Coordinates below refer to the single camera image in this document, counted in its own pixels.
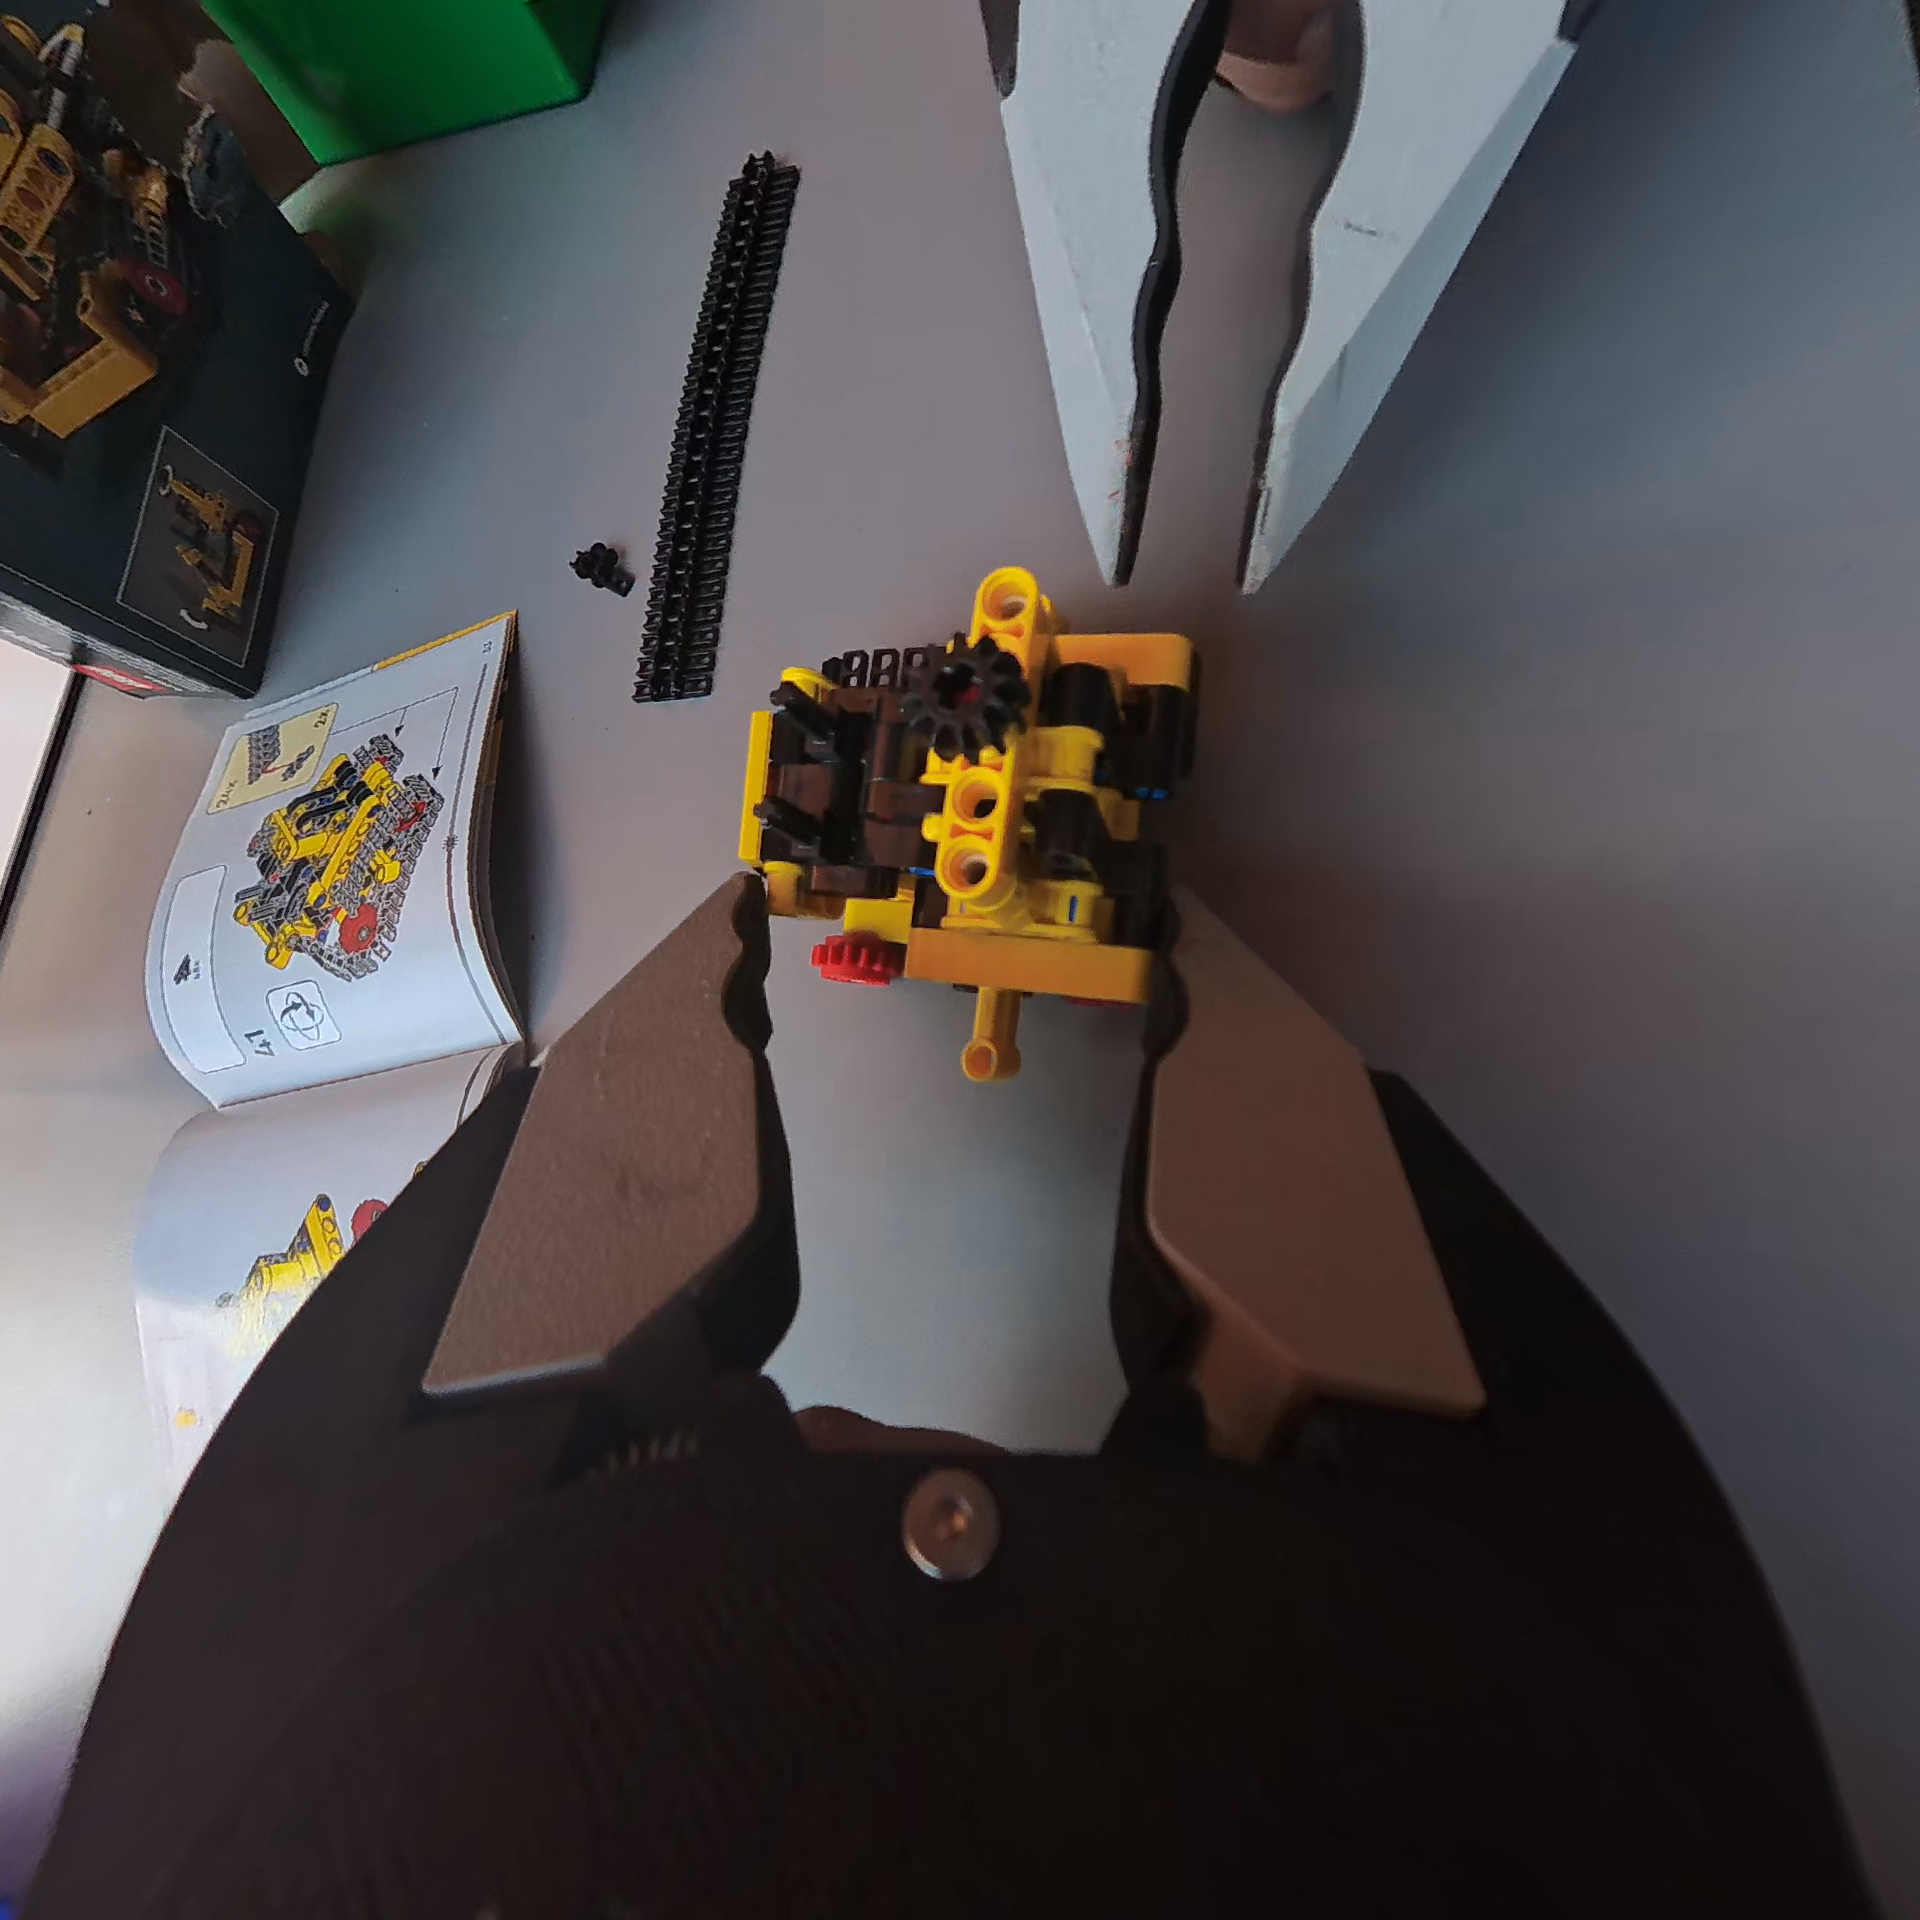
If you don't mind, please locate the lego instruction booklet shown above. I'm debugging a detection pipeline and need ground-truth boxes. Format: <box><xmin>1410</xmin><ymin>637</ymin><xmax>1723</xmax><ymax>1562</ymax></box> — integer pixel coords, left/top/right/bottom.
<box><xmin>132</xmin><ymin>608</ymin><xmax>534</xmax><ymax>1443</ymax></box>

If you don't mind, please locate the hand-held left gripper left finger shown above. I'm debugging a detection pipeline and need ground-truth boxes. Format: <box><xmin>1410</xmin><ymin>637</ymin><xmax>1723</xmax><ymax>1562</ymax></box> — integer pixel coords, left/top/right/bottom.
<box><xmin>424</xmin><ymin>872</ymin><xmax>802</xmax><ymax>1396</ymax></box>

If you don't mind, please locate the person's right hand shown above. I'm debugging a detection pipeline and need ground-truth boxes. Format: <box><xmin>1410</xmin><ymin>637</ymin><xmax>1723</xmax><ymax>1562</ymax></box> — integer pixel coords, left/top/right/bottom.
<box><xmin>1218</xmin><ymin>0</ymin><xmax>1361</xmax><ymax>116</ymax></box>

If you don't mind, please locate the yellow black lego bulldozer model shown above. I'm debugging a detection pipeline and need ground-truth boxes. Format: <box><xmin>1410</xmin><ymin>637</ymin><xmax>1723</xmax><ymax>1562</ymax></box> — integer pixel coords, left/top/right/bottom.
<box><xmin>746</xmin><ymin>565</ymin><xmax>1203</xmax><ymax>1085</ymax></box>

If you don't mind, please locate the green box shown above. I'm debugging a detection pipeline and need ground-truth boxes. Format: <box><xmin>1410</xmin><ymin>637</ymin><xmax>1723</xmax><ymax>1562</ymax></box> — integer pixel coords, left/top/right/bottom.
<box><xmin>198</xmin><ymin>0</ymin><xmax>601</xmax><ymax>167</ymax></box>

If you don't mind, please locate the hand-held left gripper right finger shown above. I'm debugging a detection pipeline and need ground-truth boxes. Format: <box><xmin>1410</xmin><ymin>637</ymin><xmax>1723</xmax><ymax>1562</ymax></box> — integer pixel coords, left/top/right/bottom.
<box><xmin>1106</xmin><ymin>882</ymin><xmax>1491</xmax><ymax>1470</ymax></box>

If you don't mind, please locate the dark lego set box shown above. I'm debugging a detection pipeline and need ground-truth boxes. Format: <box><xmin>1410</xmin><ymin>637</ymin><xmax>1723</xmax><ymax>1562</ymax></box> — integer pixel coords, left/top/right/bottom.
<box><xmin>0</xmin><ymin>0</ymin><xmax>357</xmax><ymax>701</ymax></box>

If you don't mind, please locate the white rounded board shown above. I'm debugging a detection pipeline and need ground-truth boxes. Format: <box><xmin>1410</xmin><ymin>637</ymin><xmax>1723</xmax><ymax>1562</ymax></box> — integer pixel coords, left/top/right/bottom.
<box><xmin>0</xmin><ymin>637</ymin><xmax>78</xmax><ymax>933</ymax></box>

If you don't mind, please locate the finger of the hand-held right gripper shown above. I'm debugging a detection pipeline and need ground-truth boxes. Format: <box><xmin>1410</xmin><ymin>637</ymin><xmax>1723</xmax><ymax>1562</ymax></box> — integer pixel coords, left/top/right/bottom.
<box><xmin>1234</xmin><ymin>0</ymin><xmax>1585</xmax><ymax>596</ymax></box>
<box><xmin>984</xmin><ymin>0</ymin><xmax>1210</xmax><ymax>590</ymax></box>

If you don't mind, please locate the black lego track strip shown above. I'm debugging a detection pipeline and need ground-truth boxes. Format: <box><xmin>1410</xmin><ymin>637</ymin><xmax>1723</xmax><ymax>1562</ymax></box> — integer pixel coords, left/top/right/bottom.
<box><xmin>632</xmin><ymin>151</ymin><xmax>800</xmax><ymax>707</ymax></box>

